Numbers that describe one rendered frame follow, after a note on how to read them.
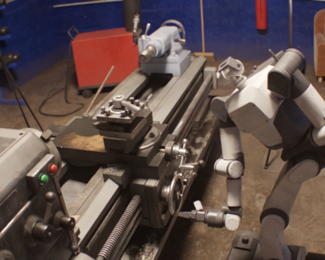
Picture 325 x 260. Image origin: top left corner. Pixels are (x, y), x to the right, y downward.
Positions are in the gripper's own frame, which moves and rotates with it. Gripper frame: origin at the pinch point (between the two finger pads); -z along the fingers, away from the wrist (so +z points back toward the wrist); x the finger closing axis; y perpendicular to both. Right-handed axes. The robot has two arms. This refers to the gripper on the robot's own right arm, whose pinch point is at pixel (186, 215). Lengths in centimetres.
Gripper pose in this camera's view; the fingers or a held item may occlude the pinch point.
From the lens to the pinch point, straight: 185.5
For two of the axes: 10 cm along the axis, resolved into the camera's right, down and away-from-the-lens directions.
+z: 9.5, 0.7, -3.1
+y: -1.5, 9.6, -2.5
